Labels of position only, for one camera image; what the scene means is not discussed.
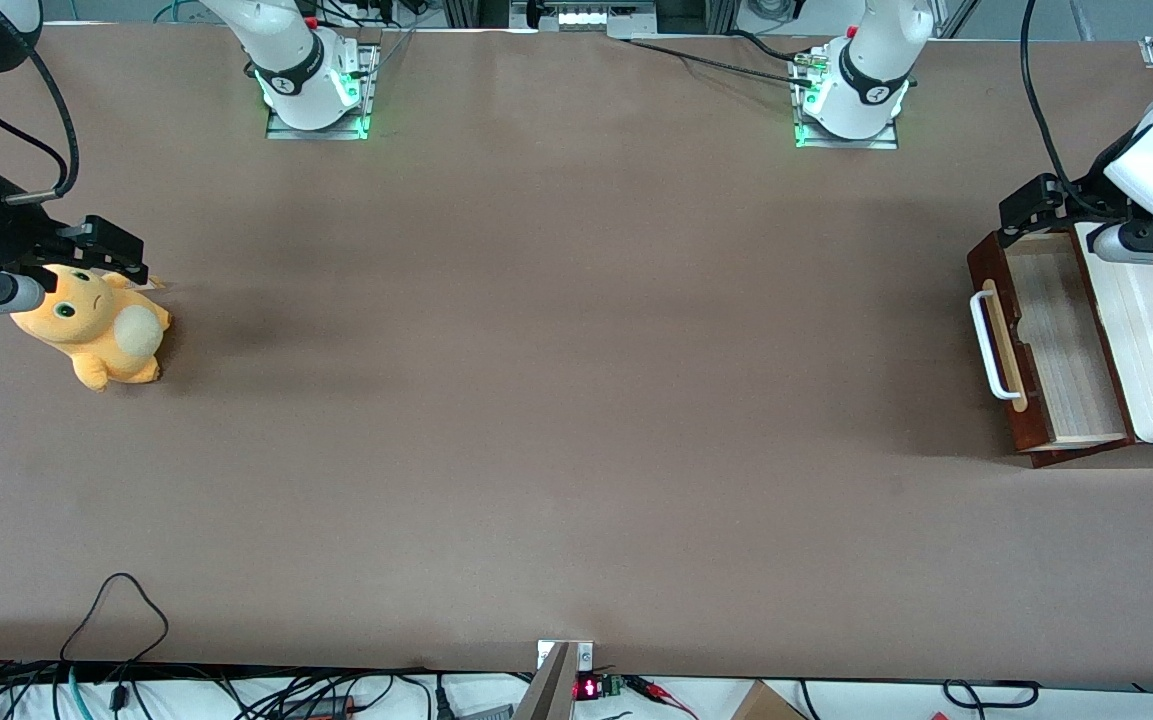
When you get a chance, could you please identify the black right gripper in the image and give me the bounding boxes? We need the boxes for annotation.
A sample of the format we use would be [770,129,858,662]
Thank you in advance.
[0,170,150,287]

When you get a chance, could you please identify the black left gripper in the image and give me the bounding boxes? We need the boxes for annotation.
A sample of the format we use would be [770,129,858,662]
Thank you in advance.
[998,128,1133,251]

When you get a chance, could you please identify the brown wooden drawer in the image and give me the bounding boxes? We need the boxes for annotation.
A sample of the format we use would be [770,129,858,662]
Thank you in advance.
[967,228,1135,457]

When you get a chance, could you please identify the white drawer handle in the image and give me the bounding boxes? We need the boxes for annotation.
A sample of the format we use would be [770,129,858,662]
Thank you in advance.
[969,279,1026,402]

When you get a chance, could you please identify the orange plush toy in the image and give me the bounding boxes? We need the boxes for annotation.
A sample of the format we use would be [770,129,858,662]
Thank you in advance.
[10,263,174,393]

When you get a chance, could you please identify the black power adapter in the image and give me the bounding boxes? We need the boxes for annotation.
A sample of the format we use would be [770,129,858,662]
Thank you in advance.
[279,694,359,720]

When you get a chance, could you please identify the brown cardboard box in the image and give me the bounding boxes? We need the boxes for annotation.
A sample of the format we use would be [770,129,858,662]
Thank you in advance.
[730,680,809,720]

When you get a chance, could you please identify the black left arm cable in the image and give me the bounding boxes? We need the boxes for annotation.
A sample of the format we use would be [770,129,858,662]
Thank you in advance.
[1020,0,1102,219]

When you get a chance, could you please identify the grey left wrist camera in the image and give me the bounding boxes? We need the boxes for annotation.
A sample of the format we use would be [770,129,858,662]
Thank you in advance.
[1086,217,1153,269]

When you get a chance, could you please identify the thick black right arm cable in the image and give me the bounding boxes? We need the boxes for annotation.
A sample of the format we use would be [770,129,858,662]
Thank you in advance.
[4,45,81,205]

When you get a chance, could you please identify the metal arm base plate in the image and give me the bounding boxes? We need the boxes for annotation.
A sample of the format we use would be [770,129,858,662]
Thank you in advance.
[265,43,382,142]
[793,48,900,152]

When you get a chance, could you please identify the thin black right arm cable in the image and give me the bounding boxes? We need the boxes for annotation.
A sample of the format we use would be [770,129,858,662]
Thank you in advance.
[0,70,68,173]

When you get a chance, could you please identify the short black table cable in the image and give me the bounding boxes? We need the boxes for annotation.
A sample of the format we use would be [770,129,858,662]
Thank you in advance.
[726,28,809,64]

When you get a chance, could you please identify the long black table cable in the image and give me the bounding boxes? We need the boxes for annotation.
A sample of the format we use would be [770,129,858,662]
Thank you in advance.
[624,38,819,89]

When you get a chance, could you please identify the flat looped black cable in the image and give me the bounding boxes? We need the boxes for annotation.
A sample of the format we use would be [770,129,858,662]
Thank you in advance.
[943,679,1043,710]

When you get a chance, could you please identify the aluminium frame with light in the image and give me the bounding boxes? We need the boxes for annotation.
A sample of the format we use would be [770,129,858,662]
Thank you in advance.
[444,0,739,38]

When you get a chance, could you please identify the red wires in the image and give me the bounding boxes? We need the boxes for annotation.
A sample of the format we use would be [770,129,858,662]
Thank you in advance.
[624,676,699,720]

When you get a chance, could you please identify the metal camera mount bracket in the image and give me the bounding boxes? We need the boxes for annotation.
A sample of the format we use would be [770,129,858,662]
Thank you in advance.
[512,640,596,720]

